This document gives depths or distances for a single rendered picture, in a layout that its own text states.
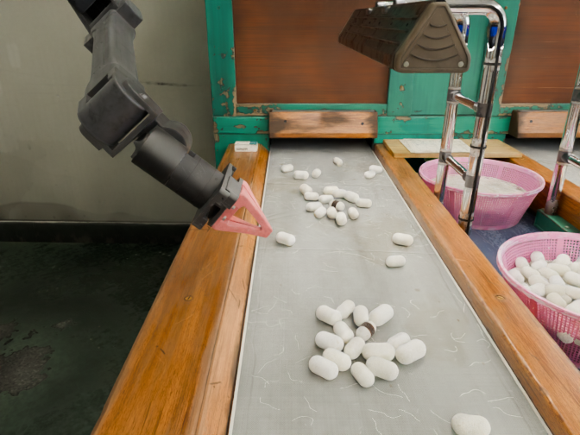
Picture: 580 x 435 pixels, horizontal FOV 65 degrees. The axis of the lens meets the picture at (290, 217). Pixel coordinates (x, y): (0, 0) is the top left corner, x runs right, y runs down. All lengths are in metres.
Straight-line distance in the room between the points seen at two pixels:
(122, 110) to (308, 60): 0.80
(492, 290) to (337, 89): 0.81
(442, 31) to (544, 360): 0.36
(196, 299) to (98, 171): 1.91
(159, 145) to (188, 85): 1.64
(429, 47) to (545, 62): 0.97
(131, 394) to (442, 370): 0.32
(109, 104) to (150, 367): 0.30
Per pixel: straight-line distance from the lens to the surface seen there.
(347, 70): 1.32
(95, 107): 0.60
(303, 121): 1.27
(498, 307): 0.63
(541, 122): 1.44
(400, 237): 0.79
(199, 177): 0.59
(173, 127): 0.66
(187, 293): 0.62
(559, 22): 1.48
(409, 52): 0.52
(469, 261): 0.73
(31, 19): 2.45
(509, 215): 1.06
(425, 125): 1.37
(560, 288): 0.76
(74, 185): 2.55
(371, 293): 0.66
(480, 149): 0.81
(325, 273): 0.70
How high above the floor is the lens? 1.09
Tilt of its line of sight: 24 degrees down
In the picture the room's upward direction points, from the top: straight up
